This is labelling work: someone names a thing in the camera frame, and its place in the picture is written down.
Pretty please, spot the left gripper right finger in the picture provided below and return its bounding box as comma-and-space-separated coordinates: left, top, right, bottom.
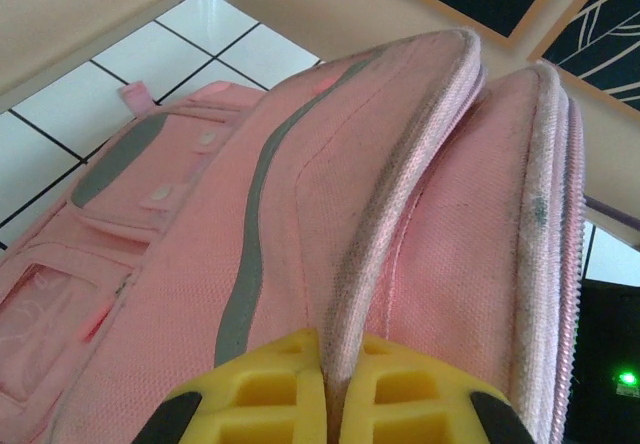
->
328, 331, 531, 444

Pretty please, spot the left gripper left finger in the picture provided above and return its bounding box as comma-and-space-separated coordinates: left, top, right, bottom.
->
132, 327, 326, 444

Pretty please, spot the pink school backpack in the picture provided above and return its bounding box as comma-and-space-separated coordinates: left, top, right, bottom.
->
0, 26, 586, 444

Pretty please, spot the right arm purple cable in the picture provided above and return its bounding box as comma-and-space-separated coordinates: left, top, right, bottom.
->
582, 194, 640, 230

